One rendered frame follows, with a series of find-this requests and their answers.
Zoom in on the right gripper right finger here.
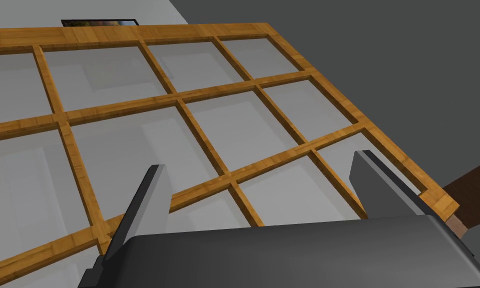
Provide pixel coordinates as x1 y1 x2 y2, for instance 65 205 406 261
349 149 441 220

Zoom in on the wooden glass-paned door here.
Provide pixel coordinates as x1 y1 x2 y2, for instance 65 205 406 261
0 22 460 288

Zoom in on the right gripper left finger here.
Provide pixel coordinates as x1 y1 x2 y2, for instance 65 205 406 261
103 163 172 260

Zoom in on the black framed picture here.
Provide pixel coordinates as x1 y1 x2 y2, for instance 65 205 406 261
61 18 140 28

